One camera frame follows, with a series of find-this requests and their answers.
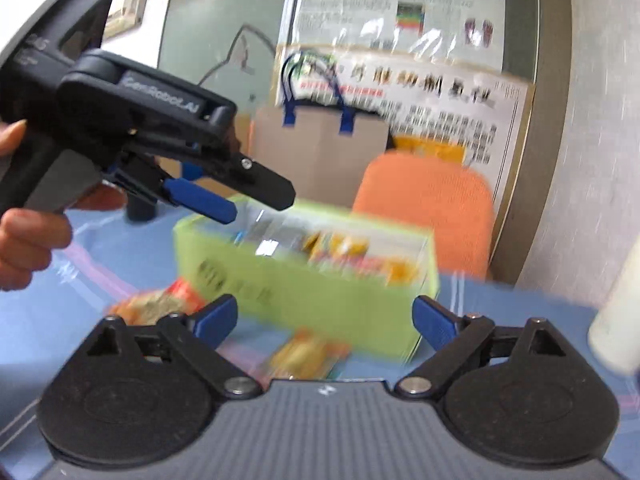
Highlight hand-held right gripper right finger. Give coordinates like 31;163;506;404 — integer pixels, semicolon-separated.
394;295;583;401

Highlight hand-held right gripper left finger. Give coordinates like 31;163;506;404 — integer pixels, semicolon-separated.
65;294;262;401

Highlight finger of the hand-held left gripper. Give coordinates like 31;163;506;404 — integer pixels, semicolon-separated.
107;154;238;225
175;146;297;212

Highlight shiny clear snack packet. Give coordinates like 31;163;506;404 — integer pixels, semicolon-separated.
242;212;306;258

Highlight red orange snack packet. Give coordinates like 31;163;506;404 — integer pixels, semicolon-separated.
107;280;206;326

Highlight green cardboard box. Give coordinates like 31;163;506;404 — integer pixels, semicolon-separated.
172;197;441;363

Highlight orange yellow snack packet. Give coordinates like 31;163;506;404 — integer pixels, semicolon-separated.
262;329;351;381

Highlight person's left hand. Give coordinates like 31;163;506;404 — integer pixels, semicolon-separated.
0;120;128;292

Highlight orange packet with white label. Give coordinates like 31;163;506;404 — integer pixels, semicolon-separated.
382;255;422;287

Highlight orange chair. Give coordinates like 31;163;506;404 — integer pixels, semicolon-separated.
352;151;496;281

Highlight yellow plastic bag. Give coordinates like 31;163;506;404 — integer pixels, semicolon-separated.
395;135;468;166

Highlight white lidded mug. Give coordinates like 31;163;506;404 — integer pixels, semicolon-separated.
587;260;640;376

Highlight brown paper bag blue handles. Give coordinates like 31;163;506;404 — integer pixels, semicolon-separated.
252;52;391;201

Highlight beige wall-mounted box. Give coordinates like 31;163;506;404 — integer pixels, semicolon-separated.
104;0;149;37

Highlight colourful chart wall poster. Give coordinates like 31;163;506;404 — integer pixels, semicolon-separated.
292;0;506;71

